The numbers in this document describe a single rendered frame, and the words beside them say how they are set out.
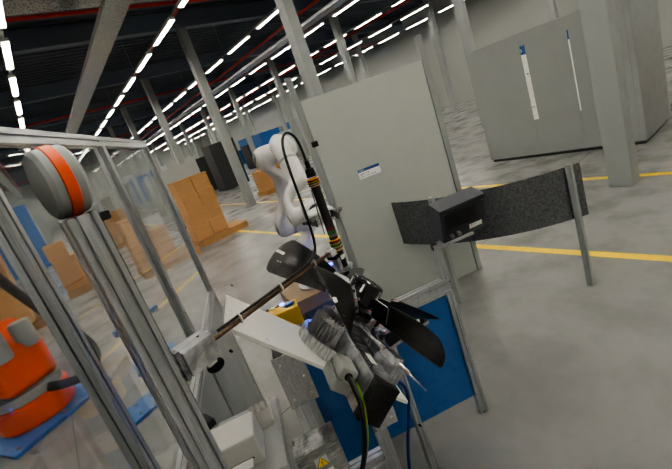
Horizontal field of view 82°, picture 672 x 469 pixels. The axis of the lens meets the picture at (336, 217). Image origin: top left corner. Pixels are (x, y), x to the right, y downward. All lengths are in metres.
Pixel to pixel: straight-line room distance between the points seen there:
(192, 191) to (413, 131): 6.79
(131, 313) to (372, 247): 2.68
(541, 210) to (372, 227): 1.32
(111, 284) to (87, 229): 0.13
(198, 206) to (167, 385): 8.52
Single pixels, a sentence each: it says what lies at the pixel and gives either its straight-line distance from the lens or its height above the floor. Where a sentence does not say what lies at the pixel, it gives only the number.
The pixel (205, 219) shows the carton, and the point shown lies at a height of 0.55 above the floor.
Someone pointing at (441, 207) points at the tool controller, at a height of 1.24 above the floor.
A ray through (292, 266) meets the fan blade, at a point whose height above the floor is 1.37.
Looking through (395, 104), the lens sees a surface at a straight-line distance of 3.46.
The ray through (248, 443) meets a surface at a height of 0.95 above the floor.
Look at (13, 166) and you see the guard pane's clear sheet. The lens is 1.22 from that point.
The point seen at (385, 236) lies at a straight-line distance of 3.50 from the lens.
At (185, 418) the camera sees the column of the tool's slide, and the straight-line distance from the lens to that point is 1.14.
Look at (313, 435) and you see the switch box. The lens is 1.53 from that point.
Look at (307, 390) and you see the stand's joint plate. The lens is 1.45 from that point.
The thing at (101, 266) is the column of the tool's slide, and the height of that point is 1.68.
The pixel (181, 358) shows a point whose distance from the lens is 1.11.
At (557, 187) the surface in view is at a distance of 3.23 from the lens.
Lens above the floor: 1.82
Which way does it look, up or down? 14 degrees down
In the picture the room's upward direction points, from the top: 20 degrees counter-clockwise
